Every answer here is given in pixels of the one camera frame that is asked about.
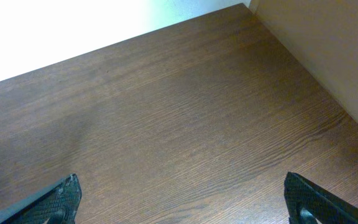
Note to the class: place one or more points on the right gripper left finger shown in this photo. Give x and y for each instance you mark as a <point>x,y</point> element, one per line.
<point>57,203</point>

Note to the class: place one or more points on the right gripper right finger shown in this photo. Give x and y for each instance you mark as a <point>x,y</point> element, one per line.
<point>309,203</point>

